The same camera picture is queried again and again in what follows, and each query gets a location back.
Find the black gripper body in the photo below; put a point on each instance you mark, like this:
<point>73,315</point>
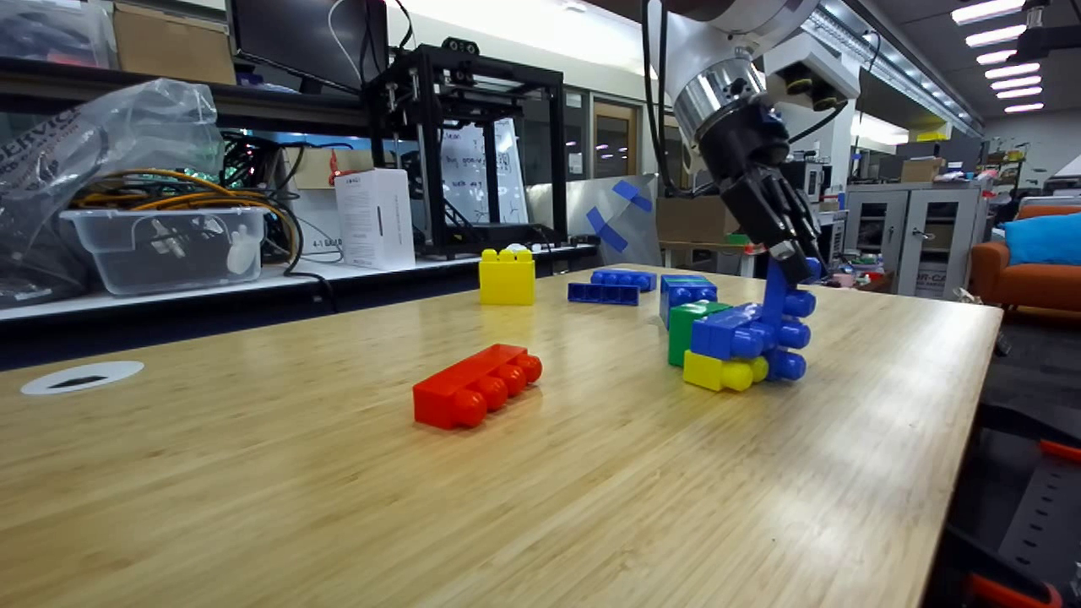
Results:
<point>745,145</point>

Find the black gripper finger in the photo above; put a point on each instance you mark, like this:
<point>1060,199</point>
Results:
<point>810,250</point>
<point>778,222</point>

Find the long blue toy block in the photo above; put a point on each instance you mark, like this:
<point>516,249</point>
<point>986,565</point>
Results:
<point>791,321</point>

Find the green toy block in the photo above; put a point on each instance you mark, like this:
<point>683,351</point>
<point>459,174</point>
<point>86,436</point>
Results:
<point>685,331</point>

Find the cardboard box behind table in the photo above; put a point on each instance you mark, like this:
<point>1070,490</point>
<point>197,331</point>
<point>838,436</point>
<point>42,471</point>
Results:
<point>693,222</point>

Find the gray cabinet with glass doors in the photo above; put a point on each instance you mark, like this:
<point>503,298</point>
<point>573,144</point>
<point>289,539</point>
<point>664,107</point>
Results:
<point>913,236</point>

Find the small blue toy block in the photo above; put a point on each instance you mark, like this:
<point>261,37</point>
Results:
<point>683,290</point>

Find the clear panel with blue tape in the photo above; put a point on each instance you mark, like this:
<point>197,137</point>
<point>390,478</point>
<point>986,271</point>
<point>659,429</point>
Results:
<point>611,222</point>

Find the flat blue toy block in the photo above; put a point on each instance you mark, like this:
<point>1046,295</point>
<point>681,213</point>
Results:
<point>624,277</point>
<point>602,295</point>

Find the orange couch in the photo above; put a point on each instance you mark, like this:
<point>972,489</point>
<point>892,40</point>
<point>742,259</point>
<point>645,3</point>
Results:
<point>1023,288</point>

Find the blue cushion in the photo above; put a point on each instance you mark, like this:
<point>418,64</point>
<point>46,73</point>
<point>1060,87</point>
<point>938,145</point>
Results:
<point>1042,236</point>

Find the tall yellow toy block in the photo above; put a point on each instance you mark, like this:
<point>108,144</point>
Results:
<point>506,277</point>

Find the red toy block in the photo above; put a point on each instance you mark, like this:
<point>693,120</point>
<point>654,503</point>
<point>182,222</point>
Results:
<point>475,391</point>

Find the black and red chair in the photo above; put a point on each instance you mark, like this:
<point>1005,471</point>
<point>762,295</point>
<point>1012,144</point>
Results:
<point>1030,528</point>

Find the white container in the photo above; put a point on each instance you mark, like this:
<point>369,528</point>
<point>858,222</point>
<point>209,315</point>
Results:
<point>376,222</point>

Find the black monitor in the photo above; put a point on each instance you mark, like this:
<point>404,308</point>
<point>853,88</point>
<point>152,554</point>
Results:
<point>308,37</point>

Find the brown cardboard box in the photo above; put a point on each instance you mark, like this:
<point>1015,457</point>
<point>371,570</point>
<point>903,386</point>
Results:
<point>171,40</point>

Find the clear plastic bin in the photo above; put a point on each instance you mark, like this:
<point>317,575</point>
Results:
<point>156,250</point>

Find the clear plastic bag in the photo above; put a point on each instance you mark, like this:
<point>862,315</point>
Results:
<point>101,141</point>

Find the white table grommet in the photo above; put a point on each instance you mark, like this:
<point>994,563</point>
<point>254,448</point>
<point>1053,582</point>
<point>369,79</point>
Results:
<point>83,378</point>

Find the black 3D printer frame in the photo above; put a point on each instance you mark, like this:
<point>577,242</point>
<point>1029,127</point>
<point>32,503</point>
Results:
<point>432,145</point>

